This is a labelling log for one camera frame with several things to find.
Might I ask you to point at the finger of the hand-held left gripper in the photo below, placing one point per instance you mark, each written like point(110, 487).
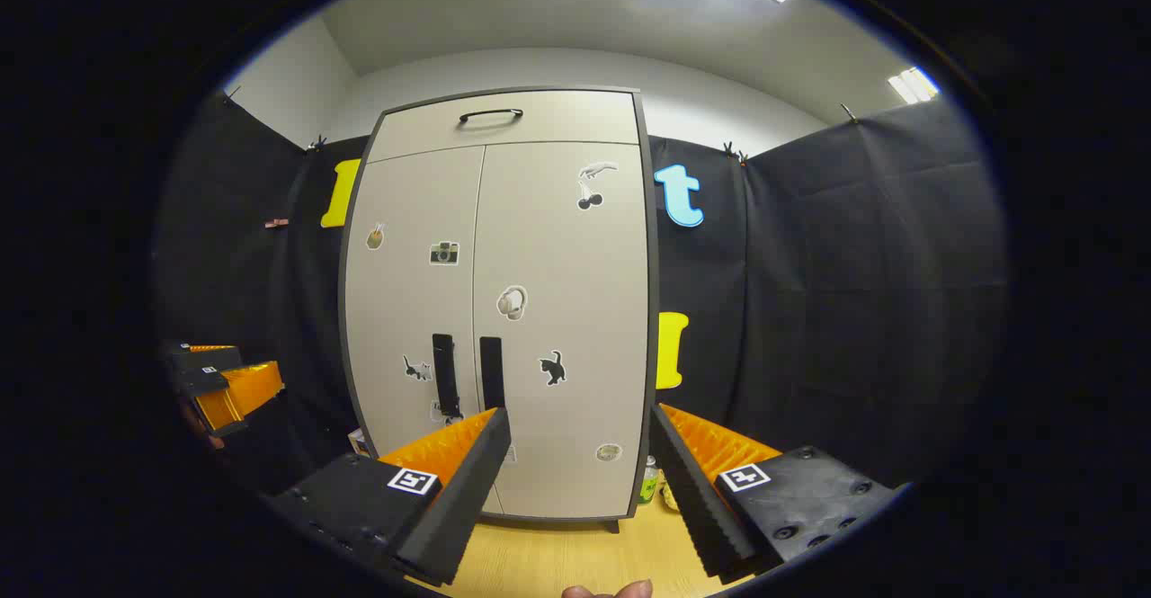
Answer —
point(247, 391)
point(207, 366)

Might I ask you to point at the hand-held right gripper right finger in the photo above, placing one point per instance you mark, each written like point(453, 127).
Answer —
point(697, 499)

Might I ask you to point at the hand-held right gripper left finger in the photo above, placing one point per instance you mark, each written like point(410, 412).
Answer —
point(468, 490)

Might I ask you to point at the beige cabinet door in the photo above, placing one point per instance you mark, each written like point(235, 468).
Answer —
point(405, 292)
point(566, 265)

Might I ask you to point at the beige double-door shoe cabinet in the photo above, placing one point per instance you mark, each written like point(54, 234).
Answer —
point(504, 130)

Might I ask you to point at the beige cabinet drawer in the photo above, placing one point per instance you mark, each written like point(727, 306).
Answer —
point(575, 121)

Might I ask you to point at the yellow bread bun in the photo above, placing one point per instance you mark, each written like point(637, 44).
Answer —
point(670, 497)

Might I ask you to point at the small green bottle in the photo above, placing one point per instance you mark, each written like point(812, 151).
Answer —
point(649, 483)

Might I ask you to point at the black binder clip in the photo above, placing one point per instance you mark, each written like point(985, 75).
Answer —
point(736, 154)
point(316, 144)

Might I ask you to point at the black backdrop cloth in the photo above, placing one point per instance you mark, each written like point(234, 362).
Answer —
point(854, 292)

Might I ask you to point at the small ceiling light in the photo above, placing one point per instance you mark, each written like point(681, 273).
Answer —
point(913, 85)

